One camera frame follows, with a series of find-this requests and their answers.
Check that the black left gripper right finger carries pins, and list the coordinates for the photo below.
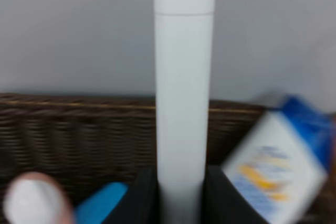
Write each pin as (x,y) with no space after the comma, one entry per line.
(223,203)

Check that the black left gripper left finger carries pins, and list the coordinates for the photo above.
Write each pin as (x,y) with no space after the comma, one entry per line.
(140,204)

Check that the white shampoo bottle blue cap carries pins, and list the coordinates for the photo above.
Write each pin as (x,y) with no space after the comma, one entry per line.
(282,164)

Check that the pink bottle white cap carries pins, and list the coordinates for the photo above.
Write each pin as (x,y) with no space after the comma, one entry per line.
(36,198)

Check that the white marker pink tip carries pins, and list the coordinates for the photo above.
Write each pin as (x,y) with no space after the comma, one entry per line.
(183,50)

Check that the dark brown wicker basket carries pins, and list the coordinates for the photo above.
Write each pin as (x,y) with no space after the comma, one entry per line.
(85,142)

